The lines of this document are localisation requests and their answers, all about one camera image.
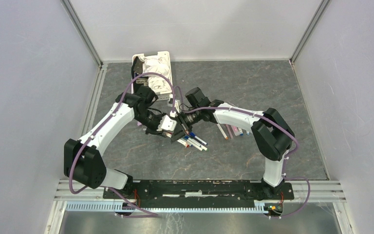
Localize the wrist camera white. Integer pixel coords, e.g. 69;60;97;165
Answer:
168;98;182;117
157;115;177;132

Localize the black printed shirt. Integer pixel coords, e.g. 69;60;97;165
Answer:
131;56;148;86

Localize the white plastic basket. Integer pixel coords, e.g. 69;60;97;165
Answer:
131;51;173;100

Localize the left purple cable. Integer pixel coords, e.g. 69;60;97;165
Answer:
69;72;177;218

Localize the red cap marker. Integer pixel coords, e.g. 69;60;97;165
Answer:
177;139;190;148

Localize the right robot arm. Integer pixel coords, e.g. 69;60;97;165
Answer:
170;87;299;199

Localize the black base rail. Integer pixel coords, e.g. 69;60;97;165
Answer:
120;180;295;208

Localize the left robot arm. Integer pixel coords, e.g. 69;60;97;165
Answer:
64;86;165;199

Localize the purple cable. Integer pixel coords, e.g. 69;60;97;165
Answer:
69;72;177;218
173;85;312;219

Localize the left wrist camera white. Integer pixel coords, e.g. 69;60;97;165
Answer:
157;115;177;132

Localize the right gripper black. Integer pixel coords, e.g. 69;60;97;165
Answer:
171;106;202;142

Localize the cable duct comb strip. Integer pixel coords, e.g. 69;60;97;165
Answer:
65;201;267;214

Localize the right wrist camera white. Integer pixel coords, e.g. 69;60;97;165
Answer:
168;98;182;117

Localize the orange cap marker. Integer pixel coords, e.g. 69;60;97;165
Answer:
217;124;228;140

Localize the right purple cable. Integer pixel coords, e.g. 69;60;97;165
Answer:
173;85;312;219

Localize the white crumpled cloth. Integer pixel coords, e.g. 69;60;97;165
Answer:
140;55;171;93

